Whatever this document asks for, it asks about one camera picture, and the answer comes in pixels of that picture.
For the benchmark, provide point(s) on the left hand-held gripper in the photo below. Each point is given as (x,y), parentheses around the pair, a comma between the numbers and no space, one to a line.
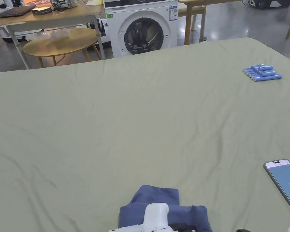
(156,215)

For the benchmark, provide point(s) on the smartphone with lit screen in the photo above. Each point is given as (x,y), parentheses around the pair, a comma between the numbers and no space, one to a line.
(286,181)

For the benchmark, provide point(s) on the dark blue garment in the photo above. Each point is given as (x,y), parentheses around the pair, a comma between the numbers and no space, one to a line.
(157,194)

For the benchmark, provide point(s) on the white washing machine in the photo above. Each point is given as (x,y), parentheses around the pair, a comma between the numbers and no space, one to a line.
(140,19)

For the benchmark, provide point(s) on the pile of blue batteries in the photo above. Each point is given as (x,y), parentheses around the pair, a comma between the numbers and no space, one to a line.
(262,72)

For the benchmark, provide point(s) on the bed with pale green sheet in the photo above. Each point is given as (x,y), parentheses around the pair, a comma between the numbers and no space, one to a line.
(125,125)

